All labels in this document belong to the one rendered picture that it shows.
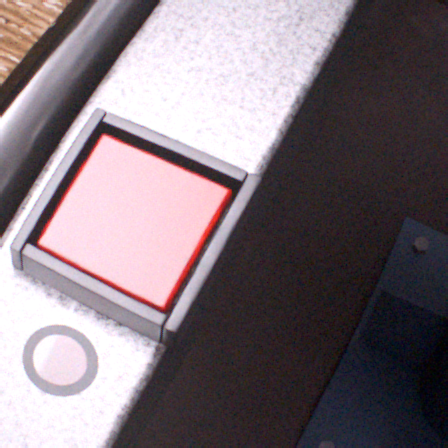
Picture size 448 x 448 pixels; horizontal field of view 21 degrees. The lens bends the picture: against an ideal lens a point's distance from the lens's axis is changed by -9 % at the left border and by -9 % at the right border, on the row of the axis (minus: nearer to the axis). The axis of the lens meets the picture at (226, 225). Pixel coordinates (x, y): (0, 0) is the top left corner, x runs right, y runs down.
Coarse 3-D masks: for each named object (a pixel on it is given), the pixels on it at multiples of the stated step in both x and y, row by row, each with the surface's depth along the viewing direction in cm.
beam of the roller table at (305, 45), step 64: (192, 0) 57; (256, 0) 58; (320, 0) 58; (128, 64) 55; (192, 64) 55; (256, 64) 56; (320, 64) 56; (192, 128) 54; (256, 128) 54; (0, 256) 50; (0, 320) 48; (64, 320) 49; (192, 320) 52; (0, 384) 47; (128, 384) 48
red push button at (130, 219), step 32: (96, 160) 51; (128, 160) 51; (160, 160) 51; (96, 192) 50; (128, 192) 50; (160, 192) 50; (192, 192) 50; (224, 192) 51; (64, 224) 49; (96, 224) 49; (128, 224) 49; (160, 224) 50; (192, 224) 50; (64, 256) 49; (96, 256) 49; (128, 256) 49; (160, 256) 49; (192, 256) 49; (128, 288) 48; (160, 288) 48
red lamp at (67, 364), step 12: (60, 336) 48; (36, 348) 48; (48, 348) 48; (60, 348) 48; (72, 348) 48; (36, 360) 48; (48, 360) 48; (60, 360) 48; (72, 360) 48; (84, 360) 48; (48, 372) 47; (60, 372) 47; (72, 372) 48; (84, 372) 48; (60, 384) 47
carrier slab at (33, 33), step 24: (0, 0) 54; (24, 0) 54; (48, 0) 54; (72, 0) 54; (0, 24) 53; (24, 24) 53; (48, 24) 53; (0, 48) 53; (24, 48) 53; (0, 72) 52; (24, 72) 53; (0, 96) 52
